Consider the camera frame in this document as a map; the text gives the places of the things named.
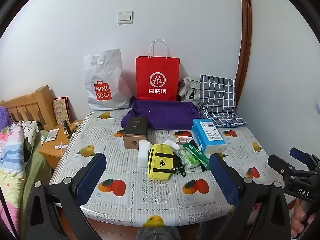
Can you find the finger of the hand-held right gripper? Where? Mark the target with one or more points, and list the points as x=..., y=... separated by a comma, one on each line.
x=300, y=155
x=281, y=166

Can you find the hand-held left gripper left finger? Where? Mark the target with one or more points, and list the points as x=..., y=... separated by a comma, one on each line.
x=91, y=177

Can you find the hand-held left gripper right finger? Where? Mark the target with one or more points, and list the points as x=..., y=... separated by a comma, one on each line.
x=222, y=177

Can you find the green wet wipes packet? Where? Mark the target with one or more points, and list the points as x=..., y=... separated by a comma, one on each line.
x=198, y=155

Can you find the clear green tissue packet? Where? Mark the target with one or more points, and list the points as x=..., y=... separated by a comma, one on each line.
x=186, y=158

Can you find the small printed packet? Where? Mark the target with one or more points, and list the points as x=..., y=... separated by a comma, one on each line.
x=183, y=138

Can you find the white sponge block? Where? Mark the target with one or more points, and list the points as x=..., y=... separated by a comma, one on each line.
x=144, y=155

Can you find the white gloves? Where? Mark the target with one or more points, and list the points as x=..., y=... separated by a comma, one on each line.
x=171, y=143

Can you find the yellow zip pouch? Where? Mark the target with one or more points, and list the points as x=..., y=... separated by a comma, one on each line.
x=160, y=162

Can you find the person's right hand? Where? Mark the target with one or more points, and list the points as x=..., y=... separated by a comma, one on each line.
x=297, y=220

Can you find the small white ointment tube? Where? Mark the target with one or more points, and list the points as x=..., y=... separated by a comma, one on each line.
x=60, y=145

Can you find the blue tissue box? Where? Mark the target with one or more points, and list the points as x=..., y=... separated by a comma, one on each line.
x=207, y=135

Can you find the wooden nightstand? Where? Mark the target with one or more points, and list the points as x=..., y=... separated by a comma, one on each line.
x=53, y=152

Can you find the fruit print tablecloth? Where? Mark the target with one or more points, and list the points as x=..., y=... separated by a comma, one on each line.
x=135, y=195

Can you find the green bedsheet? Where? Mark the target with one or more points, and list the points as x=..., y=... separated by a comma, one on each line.
x=35, y=170

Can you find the black cosmetic bottle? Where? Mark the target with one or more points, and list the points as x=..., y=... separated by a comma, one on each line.
x=66, y=126

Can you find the small green tube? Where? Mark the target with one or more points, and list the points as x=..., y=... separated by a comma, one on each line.
x=43, y=139

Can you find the dark green tea box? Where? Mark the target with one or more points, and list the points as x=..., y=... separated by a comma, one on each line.
x=135, y=130

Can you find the patterned hardcover book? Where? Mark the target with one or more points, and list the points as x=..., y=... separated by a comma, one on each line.
x=61, y=110

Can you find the panda print pillow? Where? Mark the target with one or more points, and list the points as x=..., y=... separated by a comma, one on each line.
x=30, y=135

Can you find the grey checked folded cloth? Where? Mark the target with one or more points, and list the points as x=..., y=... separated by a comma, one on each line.
x=217, y=97

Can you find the pastel striped quilt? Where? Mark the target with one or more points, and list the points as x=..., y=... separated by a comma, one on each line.
x=11, y=160

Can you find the wooden headboard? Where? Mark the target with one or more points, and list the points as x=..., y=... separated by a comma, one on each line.
x=32, y=102

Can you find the beige canvas bag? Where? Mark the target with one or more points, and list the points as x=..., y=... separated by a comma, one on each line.
x=187, y=87

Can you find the white plastic shopping bag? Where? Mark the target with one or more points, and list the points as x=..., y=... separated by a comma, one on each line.
x=107, y=77

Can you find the purple plush cloth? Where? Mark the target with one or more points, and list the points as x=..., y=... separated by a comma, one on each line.
x=5, y=117

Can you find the red paper bag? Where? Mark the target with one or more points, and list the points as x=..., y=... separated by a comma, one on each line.
x=157, y=67

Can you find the brown wooden door frame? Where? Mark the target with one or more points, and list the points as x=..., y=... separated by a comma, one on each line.
x=246, y=42

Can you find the white light switch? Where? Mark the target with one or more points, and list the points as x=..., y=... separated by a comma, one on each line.
x=125, y=17

